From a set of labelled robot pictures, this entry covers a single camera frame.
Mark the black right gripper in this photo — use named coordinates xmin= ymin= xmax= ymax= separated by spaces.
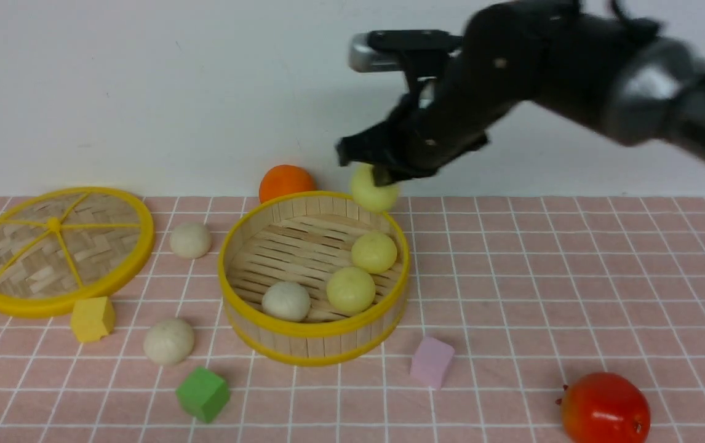
xmin=336 ymin=58 xmax=522 ymax=188

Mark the yellow bun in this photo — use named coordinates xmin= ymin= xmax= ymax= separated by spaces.
xmin=349 ymin=164 xmax=401 ymax=212
xmin=351 ymin=231 xmax=398 ymax=274
xmin=325 ymin=266 xmax=376 ymax=316

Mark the white bun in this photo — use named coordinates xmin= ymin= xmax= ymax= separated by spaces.
xmin=143 ymin=317 xmax=195 ymax=367
xmin=261 ymin=281 xmax=311 ymax=322
xmin=169 ymin=222 xmax=212 ymax=259

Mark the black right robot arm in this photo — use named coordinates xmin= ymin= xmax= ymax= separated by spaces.
xmin=335 ymin=1 xmax=705 ymax=187

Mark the bamboo steamer tray yellow rim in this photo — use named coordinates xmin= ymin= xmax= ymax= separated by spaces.
xmin=218 ymin=191 xmax=410 ymax=365

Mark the bamboo steamer lid yellow rim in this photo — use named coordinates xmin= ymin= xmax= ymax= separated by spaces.
xmin=0 ymin=187 xmax=155 ymax=319

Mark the orange fruit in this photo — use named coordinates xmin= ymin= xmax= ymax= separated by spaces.
xmin=258 ymin=164 xmax=317 ymax=204

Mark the pink grid tablecloth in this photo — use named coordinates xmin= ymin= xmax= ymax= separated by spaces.
xmin=0 ymin=197 xmax=705 ymax=442

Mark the pink foam cube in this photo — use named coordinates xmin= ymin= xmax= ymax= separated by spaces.
xmin=409 ymin=335 xmax=455 ymax=390

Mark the green foam cube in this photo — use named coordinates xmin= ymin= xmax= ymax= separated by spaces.
xmin=175 ymin=367 xmax=231 ymax=424

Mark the red pomegranate fruit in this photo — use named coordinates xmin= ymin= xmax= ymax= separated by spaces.
xmin=556 ymin=371 xmax=651 ymax=442

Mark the yellow foam cube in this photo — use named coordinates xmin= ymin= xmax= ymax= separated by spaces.
xmin=70 ymin=297 xmax=116 ymax=343

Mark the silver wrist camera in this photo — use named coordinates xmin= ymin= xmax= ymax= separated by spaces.
xmin=347 ymin=29 xmax=462 ymax=73

